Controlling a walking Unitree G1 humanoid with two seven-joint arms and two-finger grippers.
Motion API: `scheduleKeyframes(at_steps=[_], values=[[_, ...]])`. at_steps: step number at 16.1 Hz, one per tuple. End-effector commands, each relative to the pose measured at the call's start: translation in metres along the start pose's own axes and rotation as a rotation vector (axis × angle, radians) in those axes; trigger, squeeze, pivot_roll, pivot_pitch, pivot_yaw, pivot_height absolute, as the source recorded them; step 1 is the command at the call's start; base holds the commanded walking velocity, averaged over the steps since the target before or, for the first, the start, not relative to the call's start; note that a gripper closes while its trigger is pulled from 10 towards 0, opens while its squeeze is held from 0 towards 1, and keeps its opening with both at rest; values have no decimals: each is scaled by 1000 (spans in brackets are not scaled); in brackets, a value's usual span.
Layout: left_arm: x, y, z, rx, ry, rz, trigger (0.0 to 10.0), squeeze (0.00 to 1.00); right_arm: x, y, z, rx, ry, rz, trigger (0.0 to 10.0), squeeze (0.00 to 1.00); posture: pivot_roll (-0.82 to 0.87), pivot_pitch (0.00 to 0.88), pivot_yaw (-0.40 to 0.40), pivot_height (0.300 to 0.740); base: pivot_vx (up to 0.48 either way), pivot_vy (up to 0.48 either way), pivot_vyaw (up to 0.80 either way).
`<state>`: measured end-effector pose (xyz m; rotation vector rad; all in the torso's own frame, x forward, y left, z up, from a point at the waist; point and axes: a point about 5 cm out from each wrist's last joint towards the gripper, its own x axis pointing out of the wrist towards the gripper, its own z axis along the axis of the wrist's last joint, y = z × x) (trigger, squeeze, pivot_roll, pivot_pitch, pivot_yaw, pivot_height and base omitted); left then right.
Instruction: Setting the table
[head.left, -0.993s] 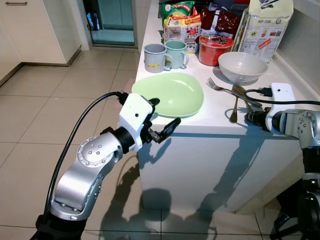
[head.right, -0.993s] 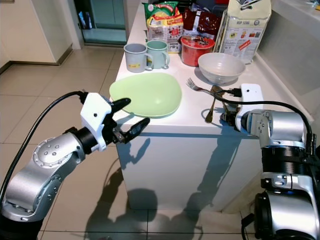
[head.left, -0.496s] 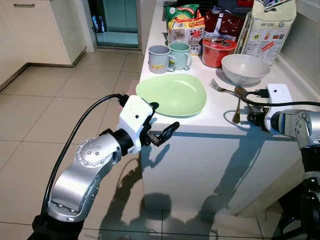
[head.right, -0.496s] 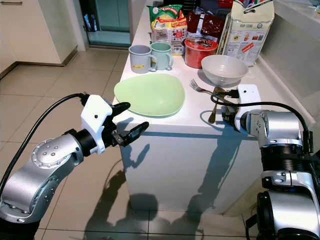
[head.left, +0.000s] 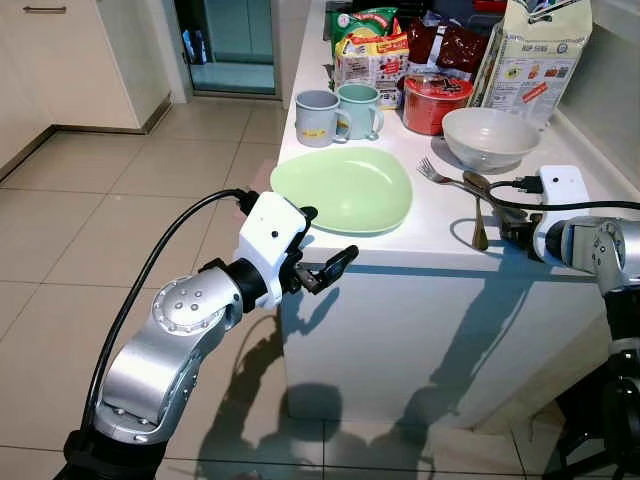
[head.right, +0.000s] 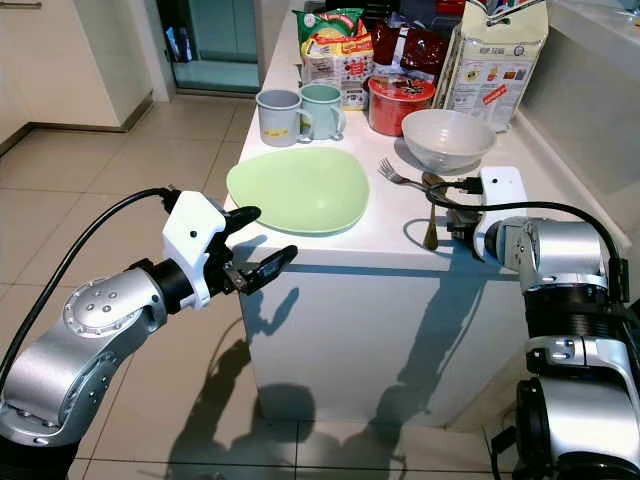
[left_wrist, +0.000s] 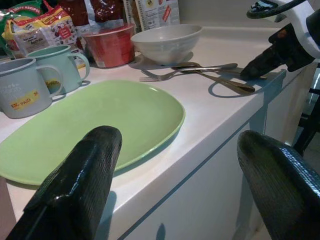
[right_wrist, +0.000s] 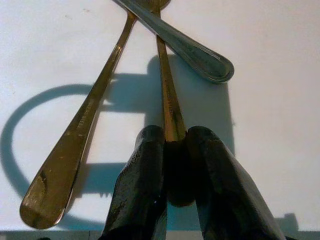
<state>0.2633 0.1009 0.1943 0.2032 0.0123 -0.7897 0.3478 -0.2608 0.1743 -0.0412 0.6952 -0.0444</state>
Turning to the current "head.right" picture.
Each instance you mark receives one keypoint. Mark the large printed paper sack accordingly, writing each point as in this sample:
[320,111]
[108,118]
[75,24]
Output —
[495,65]

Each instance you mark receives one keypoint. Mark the silver fork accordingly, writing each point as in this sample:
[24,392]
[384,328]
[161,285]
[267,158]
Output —
[392,172]

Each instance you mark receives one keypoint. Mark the cream kitchen cabinet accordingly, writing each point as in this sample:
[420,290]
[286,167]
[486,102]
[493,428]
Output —
[70,55]

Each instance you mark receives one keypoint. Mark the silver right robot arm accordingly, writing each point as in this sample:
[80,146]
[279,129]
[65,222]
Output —
[550,250]

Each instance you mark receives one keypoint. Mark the grey bowl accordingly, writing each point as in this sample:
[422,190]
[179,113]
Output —
[450,140]

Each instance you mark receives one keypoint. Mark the light green plate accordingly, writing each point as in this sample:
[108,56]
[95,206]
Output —
[300,190]

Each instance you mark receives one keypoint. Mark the green yellow snack bag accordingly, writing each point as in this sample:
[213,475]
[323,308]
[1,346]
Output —
[328,28]

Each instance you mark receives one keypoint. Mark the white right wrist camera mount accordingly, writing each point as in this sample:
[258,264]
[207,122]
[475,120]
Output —
[503,188]

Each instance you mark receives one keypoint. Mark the grey mug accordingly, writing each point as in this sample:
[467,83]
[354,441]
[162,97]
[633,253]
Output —
[275,118]

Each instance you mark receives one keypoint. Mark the red lidded bowl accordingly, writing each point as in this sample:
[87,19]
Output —
[400,105]

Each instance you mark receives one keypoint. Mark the white kitchen island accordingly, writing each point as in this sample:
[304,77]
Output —
[370,340]

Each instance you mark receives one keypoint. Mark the dark red packet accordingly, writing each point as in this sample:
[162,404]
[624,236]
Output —
[410,48]

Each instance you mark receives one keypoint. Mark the brownish metal spoon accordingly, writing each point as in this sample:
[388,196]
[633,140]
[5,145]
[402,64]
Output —
[433,186]

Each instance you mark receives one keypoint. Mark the pale green mug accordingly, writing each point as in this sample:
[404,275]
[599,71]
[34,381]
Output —
[325,110]

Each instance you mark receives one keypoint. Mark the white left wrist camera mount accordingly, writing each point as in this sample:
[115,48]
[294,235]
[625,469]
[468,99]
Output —
[192,230]

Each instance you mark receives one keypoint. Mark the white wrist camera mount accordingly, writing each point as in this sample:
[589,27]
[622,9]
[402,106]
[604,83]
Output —
[503,188]
[192,230]

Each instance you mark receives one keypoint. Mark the dark framed glass door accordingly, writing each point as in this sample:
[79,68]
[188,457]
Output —
[215,40]

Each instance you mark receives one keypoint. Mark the white raised bar counter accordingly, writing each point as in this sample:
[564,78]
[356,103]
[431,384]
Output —
[590,110]

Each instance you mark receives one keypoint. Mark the white printed noodle pack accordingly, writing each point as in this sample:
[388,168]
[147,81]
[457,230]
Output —
[335,68]

